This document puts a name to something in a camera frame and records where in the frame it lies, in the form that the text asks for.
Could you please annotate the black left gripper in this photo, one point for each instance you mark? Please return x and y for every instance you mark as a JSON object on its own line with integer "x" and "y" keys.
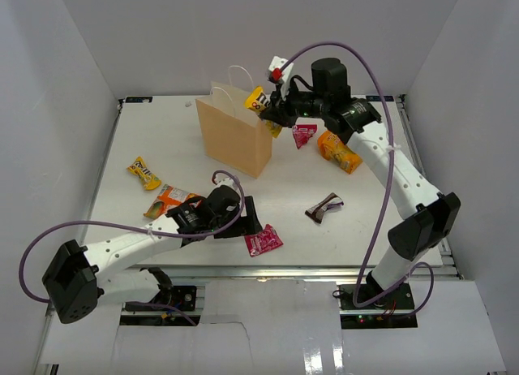
{"x": 253, "y": 226}

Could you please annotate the yellow m&m's packet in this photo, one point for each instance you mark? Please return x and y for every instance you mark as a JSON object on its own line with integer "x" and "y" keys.
{"x": 258, "y": 101}
{"x": 147, "y": 178}

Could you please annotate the brown paper bag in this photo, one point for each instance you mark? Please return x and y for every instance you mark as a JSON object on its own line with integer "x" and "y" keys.
{"x": 233, "y": 134}

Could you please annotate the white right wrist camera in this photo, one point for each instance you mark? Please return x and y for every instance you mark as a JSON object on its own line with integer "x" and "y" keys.
{"x": 280, "y": 73}

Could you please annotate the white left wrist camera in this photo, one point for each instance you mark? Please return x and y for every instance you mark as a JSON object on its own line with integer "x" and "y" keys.
{"x": 227, "y": 182}

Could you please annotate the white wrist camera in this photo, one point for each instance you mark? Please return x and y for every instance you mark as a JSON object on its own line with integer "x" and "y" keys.
{"x": 280, "y": 73}
{"x": 227, "y": 182}

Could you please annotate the blue label left corner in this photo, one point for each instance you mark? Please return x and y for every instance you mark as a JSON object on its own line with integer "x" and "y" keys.
{"x": 138, "y": 100}

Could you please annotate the orange yellow candy bag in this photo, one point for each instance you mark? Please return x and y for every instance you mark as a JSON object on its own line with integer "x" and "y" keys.
{"x": 331, "y": 148}

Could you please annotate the pink snack packet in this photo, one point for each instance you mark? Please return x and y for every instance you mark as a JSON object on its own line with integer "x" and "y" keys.
{"x": 262, "y": 242}

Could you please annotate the red snack packet near bag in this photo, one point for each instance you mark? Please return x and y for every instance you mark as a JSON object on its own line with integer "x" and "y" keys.
{"x": 302, "y": 133}

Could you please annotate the blue label corner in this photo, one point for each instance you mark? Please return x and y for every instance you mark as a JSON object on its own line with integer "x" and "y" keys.
{"x": 138, "y": 100}
{"x": 376, "y": 98}

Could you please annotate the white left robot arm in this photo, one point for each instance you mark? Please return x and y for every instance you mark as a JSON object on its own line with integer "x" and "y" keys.
{"x": 81, "y": 277}

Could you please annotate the brown chocolate bar wrapper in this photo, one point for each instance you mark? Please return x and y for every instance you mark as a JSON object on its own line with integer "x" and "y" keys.
{"x": 330, "y": 202}

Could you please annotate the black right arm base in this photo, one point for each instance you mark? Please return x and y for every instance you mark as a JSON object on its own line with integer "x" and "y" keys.
{"x": 390, "y": 312}

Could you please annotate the orange Fox's candy bag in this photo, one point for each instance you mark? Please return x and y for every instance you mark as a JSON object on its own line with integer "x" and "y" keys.
{"x": 168, "y": 197}

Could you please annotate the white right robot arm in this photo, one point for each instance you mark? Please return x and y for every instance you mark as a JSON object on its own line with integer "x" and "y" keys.
{"x": 427, "y": 214}

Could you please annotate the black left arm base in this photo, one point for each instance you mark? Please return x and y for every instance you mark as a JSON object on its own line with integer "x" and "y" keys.
{"x": 173, "y": 307}

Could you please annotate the yellow M&M's packet on table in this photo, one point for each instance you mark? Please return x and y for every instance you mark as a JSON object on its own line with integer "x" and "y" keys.
{"x": 147, "y": 178}

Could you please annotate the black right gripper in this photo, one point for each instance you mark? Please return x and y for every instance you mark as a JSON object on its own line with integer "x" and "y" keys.
{"x": 280, "y": 110}

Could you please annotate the blue label right corner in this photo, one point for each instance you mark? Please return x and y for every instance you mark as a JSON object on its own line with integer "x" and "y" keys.
{"x": 376, "y": 98}

